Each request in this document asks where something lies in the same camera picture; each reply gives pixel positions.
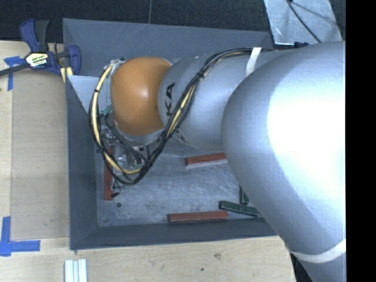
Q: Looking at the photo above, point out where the red-brown flat block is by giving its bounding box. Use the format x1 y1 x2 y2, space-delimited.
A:
167 210 229 223
184 152 228 167
103 148 115 201

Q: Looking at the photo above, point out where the grey metal bin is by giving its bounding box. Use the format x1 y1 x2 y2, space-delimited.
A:
62 18 279 251

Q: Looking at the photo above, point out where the pale wood flat board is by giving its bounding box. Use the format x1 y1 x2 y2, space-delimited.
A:
10 68 71 241

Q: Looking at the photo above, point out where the dark green flat block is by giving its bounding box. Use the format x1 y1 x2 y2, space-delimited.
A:
218 200 261 217

